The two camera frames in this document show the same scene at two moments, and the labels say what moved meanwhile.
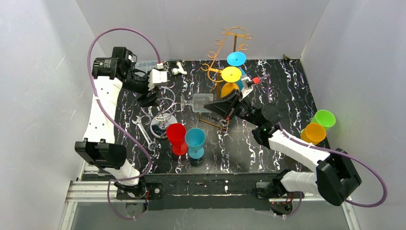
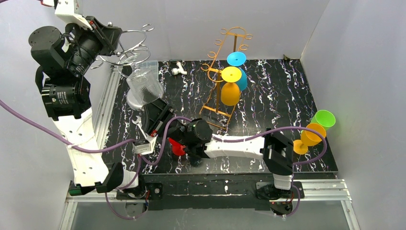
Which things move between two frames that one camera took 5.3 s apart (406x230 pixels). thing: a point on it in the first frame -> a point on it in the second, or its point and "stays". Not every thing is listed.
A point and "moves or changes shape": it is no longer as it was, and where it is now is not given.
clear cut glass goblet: x=198 y=102 moves or changes shape
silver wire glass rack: x=163 y=113 moves or changes shape
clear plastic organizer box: x=146 y=65 stays
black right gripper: x=234 y=104 -> x=155 y=115
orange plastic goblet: x=313 y=133 stays
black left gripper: x=148 y=97 -> x=106 y=34
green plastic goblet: x=324 y=118 stays
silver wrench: x=152 y=145 stays
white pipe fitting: x=175 y=71 stays
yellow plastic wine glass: x=231 y=75 stays
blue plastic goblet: x=236 y=59 stays
